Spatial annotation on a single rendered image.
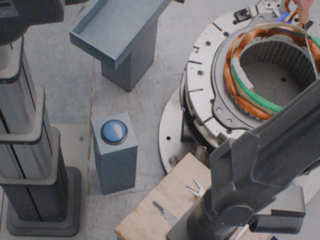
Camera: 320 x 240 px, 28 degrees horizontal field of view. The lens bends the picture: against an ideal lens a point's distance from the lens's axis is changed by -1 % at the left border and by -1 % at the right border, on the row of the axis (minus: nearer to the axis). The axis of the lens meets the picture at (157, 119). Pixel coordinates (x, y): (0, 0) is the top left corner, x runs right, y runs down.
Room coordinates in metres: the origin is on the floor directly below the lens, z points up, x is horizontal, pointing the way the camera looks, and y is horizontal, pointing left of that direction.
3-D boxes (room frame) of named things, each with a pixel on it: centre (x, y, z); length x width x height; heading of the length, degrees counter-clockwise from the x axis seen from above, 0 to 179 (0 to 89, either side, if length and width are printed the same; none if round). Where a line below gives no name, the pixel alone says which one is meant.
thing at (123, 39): (0.71, 0.08, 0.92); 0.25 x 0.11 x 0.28; 153
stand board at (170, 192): (0.28, -0.09, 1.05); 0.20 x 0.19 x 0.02; 55
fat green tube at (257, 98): (0.50, -0.17, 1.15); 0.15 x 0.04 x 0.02; 46
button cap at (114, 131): (0.44, 0.07, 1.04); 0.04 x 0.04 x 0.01
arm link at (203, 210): (0.23, -0.10, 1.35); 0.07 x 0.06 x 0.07; 96
